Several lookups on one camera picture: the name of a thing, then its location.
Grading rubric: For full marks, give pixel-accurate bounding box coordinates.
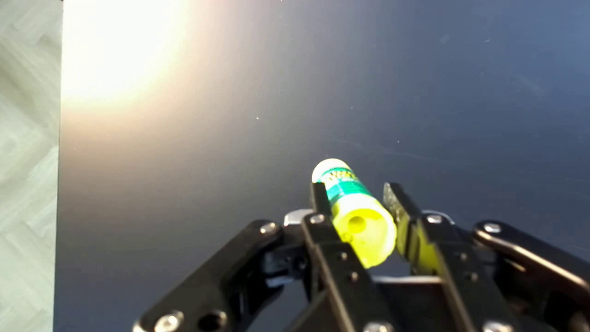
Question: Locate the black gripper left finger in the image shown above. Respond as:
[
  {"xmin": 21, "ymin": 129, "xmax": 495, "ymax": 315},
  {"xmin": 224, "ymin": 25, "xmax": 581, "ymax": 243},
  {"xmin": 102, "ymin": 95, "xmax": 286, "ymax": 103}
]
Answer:
[{"xmin": 132, "ymin": 180, "xmax": 395, "ymax": 332}]

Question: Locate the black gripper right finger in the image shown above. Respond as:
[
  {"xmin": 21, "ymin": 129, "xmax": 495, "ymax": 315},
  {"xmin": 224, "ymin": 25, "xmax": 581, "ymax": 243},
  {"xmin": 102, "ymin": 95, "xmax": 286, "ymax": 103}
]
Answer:
[{"xmin": 382, "ymin": 180, "xmax": 590, "ymax": 332}]

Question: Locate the glue stick with yellow cap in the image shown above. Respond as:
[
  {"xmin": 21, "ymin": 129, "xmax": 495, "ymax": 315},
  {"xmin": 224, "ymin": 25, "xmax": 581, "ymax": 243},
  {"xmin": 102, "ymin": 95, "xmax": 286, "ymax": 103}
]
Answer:
[{"xmin": 310, "ymin": 156, "xmax": 399, "ymax": 271}]

